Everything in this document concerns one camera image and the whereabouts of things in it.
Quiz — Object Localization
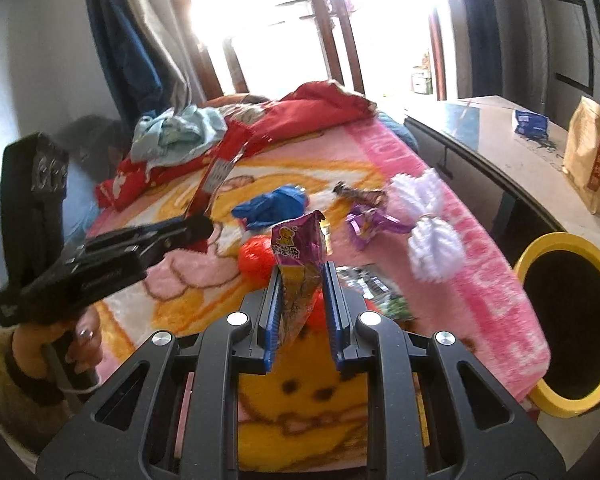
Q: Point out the light blue cloth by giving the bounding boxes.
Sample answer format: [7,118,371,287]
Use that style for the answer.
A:
[130,105,228,163]

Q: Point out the white yarn bundle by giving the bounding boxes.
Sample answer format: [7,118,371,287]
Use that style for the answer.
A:
[387,166,466,282]

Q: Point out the dark blue cushion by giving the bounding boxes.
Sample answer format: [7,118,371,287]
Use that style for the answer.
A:
[380,112,421,153]

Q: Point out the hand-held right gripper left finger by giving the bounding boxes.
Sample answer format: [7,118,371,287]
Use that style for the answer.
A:
[35,266,284,480]

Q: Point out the brown window frame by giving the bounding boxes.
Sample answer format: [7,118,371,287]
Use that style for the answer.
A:
[160,0,448,106]

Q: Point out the glossy coffee table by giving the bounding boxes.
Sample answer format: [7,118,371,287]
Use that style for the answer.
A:
[404,94,600,281]

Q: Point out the crumpled blue plastic bag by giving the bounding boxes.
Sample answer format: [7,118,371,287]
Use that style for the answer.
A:
[231,185,308,233]

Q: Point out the orange-red snack packet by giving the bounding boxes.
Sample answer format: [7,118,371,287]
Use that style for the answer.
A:
[237,237,331,333]

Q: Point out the person's left forearm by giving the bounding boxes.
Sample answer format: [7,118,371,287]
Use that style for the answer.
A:
[0,327,98,461]

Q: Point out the brown candy wrapper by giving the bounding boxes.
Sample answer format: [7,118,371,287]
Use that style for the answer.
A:
[332,181,386,206]

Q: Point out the red blanket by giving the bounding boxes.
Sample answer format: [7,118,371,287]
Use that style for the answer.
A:
[96,81,378,211]

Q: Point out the blue curtain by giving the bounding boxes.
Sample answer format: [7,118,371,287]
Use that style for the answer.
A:
[82,0,206,126]

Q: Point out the yellow trash bin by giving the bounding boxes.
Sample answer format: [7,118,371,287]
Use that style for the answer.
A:
[514,232,600,418]

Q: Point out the green wrapper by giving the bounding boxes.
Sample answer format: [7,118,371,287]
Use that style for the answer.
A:
[375,295,416,323]

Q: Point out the person's left hand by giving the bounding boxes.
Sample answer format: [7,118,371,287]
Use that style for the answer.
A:
[12,310,103,378]

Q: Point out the purple snack packet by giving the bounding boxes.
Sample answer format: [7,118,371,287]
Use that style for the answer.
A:
[271,210,328,351]

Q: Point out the brown paper bag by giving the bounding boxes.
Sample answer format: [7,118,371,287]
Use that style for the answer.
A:
[562,96,600,216]

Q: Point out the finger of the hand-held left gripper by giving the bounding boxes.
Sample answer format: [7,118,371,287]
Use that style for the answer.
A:
[130,214,216,267]

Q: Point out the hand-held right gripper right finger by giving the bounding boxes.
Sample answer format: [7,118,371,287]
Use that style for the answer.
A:
[322,262,566,480]

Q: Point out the pink printed blanket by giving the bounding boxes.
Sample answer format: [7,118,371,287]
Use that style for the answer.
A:
[87,110,551,476]

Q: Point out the blue packet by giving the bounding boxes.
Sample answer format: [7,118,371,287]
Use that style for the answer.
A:
[512,109,551,140]

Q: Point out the floral patterned pillow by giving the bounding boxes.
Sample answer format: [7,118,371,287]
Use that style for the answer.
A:
[202,92,276,121]

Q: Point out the dark curtain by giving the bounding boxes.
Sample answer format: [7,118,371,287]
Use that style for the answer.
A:
[457,0,498,103]

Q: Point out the purple wrapper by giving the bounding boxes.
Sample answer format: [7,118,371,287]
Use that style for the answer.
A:
[345,204,412,251]

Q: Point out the white jar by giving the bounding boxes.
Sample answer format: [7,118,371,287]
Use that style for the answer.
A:
[411,67,433,95]

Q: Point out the long red snack wrapper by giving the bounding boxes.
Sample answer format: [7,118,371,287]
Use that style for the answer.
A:
[185,122,271,221]

